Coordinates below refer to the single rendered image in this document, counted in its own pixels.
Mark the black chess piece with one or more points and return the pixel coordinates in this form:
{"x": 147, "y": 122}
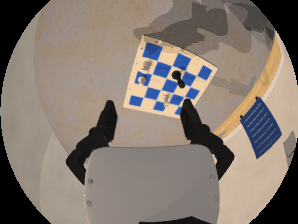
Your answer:
{"x": 176, "y": 76}

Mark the blue and cream chessboard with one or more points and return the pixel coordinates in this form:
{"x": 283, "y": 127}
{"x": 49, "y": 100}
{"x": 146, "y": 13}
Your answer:
{"x": 165, "y": 58}

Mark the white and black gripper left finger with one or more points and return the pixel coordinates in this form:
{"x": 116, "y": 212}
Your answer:
{"x": 98, "y": 137}

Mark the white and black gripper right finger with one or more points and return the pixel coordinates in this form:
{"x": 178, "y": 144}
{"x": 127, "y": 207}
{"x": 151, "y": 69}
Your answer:
{"x": 200, "y": 134}

